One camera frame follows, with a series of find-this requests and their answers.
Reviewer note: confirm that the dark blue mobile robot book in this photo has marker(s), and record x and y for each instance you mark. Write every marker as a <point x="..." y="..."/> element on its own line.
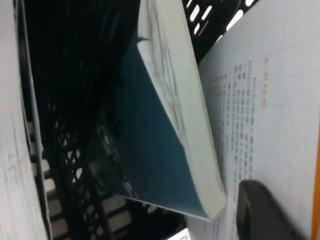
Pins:
<point x="12" y="150"/>

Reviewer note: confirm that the teal book with white spine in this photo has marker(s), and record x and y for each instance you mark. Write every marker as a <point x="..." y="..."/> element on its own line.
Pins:
<point x="150" y="137"/>

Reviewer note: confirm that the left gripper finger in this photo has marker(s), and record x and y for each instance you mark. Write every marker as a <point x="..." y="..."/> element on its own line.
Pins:
<point x="265" y="212"/>

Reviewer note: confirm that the black perforated plastic book stand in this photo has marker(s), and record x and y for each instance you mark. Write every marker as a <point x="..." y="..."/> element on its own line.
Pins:
<point x="62" y="62"/>

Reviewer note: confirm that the white orange ROS2 book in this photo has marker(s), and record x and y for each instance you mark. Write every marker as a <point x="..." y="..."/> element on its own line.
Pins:
<point x="275" y="125"/>

